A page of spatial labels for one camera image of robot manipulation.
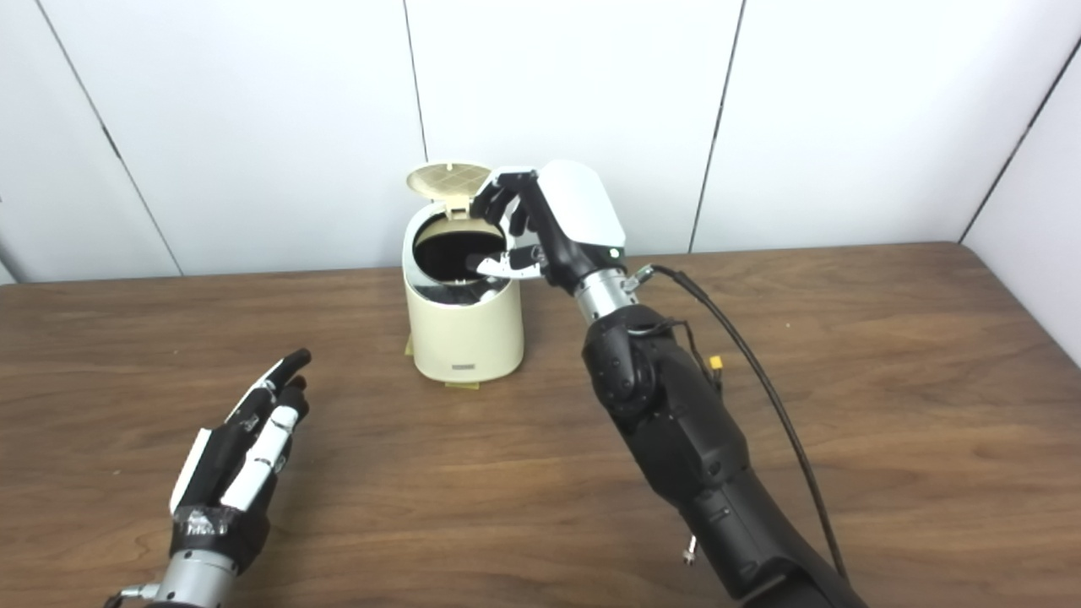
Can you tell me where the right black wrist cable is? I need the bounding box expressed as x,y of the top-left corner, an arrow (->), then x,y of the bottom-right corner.
625,264 -> 848,579

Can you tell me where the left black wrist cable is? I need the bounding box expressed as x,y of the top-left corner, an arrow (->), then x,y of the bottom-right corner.
103,583 -> 161,608

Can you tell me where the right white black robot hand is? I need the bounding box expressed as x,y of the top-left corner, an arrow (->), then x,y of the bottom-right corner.
466,160 -> 627,296

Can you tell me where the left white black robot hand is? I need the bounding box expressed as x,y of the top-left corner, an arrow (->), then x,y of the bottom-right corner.
169,349 -> 312,575

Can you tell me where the cream-colored bin body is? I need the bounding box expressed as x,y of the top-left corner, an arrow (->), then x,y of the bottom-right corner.
402,203 -> 524,385

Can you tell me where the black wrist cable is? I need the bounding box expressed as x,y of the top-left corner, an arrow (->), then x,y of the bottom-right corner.
625,264 -> 848,579
103,583 -> 161,608

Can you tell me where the cream round bin lid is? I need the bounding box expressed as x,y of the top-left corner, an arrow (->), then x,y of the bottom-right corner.
406,163 -> 492,222

